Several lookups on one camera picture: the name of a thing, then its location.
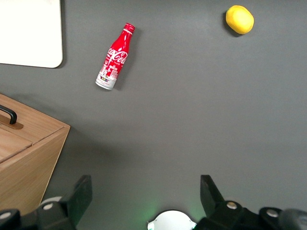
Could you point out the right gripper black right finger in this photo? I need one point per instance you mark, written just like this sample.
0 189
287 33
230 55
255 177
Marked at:
212 198

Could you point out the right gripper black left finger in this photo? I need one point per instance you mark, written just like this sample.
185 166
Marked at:
79 194

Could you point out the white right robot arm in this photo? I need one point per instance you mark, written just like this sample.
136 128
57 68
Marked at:
171 221

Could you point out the white rectangular tray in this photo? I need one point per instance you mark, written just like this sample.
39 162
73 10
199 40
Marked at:
28 31

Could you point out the wooden drawer cabinet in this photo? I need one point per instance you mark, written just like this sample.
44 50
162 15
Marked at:
28 172

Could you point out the yellow lemon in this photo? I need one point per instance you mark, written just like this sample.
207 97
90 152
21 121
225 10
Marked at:
239 19

